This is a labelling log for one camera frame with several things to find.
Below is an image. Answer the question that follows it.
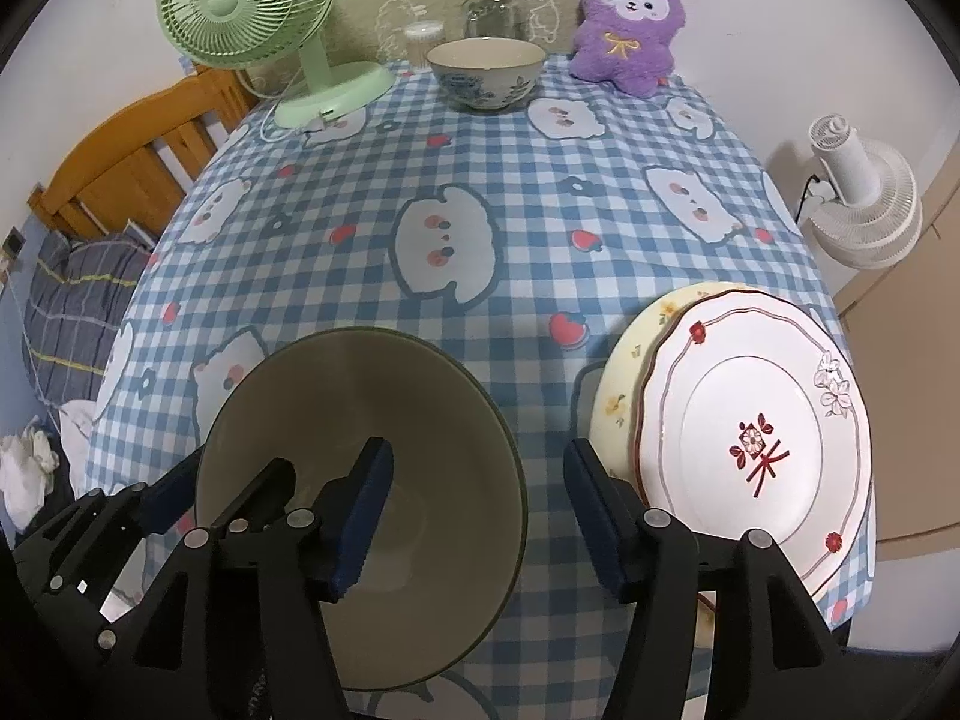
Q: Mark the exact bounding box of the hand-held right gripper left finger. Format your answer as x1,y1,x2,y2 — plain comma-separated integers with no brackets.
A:
127,436,395,720

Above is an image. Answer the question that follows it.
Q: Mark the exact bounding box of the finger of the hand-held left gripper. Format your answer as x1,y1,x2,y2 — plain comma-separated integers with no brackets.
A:
139,446,205,539
214,456,299,542

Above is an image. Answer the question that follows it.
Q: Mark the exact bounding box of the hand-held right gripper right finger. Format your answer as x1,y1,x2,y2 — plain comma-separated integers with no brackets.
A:
562,437,845,720

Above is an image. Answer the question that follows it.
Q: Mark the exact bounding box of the blue floral ceramic bowl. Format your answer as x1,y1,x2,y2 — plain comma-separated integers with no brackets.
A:
427,37,546,115
193,328,528,693

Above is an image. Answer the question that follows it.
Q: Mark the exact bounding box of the scalloped yellow floral plate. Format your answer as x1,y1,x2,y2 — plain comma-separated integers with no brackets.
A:
589,281,766,488

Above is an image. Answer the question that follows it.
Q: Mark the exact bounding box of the white red-patterned plate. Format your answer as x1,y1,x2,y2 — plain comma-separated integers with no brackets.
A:
635,289,873,608

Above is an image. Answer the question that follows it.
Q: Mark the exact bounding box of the crumpled white cloth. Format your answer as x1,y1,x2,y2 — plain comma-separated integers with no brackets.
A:
0,424,61,530

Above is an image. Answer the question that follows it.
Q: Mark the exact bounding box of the grey plaid pillow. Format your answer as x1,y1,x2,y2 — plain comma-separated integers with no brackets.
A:
22,229,155,406

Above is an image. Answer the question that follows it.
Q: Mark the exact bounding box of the wooden bed headboard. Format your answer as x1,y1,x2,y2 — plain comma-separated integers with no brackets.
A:
28,64,252,248

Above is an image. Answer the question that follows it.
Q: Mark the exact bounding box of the blue checked tablecloth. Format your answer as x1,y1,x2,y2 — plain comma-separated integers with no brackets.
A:
82,52,875,720

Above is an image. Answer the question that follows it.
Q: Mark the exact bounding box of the white floor fan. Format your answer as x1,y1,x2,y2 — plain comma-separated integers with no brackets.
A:
802,114,923,269

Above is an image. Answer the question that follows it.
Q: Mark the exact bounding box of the cotton swab container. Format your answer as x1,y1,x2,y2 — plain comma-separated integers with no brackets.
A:
403,21,445,67

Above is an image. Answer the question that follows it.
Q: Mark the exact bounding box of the purple plush toy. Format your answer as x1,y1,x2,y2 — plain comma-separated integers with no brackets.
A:
568,0,689,98

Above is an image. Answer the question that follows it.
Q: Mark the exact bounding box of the green desk fan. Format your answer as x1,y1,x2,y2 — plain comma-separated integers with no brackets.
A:
157,0,396,128

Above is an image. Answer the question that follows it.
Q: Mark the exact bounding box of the glass jar with dark lid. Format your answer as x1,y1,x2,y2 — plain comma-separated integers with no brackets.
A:
463,0,527,42

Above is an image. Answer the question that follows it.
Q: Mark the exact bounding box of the white fan cable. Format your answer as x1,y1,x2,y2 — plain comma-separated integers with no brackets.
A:
238,67,336,145

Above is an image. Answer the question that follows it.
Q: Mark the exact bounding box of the black fan cable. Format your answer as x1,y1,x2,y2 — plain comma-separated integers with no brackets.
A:
793,172,826,223

